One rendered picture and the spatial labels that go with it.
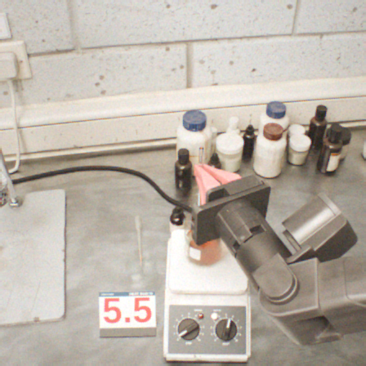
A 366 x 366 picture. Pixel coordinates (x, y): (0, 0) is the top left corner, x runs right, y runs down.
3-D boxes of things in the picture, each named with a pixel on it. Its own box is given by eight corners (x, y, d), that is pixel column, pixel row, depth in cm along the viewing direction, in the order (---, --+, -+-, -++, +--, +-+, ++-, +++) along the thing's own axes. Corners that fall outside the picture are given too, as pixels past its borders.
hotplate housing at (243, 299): (249, 364, 73) (255, 341, 67) (163, 363, 73) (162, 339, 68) (241, 250, 89) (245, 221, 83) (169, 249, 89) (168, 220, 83)
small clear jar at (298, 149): (289, 167, 105) (293, 148, 101) (283, 153, 108) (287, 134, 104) (310, 164, 105) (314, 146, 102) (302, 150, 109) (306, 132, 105)
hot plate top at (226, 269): (247, 294, 73) (248, 291, 72) (167, 293, 73) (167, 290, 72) (243, 233, 81) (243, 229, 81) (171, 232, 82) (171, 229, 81)
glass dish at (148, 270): (128, 286, 83) (127, 278, 82) (123, 261, 87) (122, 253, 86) (160, 279, 84) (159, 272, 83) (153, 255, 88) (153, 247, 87)
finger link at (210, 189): (180, 153, 64) (214, 200, 58) (228, 138, 66) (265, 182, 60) (180, 190, 68) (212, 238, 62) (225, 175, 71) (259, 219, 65)
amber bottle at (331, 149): (313, 168, 104) (323, 128, 97) (320, 158, 107) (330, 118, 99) (332, 176, 103) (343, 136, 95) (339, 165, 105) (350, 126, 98)
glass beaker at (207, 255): (228, 267, 76) (232, 232, 70) (188, 275, 75) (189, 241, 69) (215, 234, 81) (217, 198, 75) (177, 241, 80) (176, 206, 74)
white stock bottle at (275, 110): (259, 158, 107) (265, 116, 99) (252, 140, 111) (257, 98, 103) (287, 156, 107) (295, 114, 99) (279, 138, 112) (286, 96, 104)
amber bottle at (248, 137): (252, 155, 108) (254, 130, 103) (239, 151, 108) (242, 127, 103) (255, 148, 109) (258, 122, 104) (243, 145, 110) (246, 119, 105)
